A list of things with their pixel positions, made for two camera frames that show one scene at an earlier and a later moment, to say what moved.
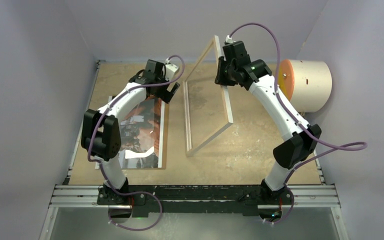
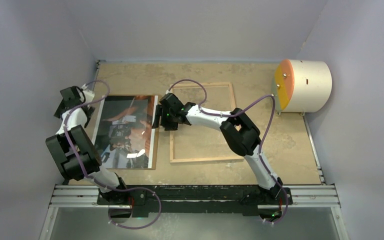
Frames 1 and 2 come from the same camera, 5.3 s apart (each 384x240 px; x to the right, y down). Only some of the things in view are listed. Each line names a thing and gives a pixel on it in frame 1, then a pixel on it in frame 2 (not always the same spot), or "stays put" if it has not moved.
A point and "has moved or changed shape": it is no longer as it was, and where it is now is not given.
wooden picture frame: x=222 y=127 -> x=173 y=160
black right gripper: x=220 y=79 -> x=163 y=112
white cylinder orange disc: x=307 y=84 stays put
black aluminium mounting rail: x=197 y=200 stays put
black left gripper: x=165 y=94 -> x=62 y=107
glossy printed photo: x=141 y=145 has moved or changed shape
